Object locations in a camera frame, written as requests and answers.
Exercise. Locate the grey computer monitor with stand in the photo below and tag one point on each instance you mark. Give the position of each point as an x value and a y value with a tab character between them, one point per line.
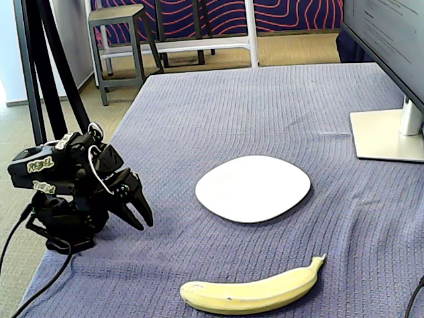
381	26

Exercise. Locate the yellow banana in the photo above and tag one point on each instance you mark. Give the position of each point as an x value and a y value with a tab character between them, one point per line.
248	295

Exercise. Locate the black camera stand pole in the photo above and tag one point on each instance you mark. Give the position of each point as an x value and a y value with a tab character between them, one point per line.
33	66

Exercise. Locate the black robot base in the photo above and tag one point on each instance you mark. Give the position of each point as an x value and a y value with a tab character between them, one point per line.
73	225

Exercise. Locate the white table frame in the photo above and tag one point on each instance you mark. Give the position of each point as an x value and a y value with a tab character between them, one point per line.
251	33

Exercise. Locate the grey metal stool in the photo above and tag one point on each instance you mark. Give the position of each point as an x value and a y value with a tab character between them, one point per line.
112	13

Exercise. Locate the blue pink patterned panel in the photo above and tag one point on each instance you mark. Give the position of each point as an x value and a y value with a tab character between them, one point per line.
291	13

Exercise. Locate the black chair legs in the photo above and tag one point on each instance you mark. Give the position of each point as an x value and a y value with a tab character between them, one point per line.
200	33

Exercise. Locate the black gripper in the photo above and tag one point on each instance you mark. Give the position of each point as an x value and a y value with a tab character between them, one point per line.
126	186

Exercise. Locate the white plate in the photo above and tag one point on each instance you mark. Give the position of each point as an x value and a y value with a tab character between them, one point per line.
251	189

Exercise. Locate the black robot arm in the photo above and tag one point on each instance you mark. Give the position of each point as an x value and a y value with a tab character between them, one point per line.
69	155

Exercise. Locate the blue knitted cloth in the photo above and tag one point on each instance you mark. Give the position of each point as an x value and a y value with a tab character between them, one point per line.
232	116

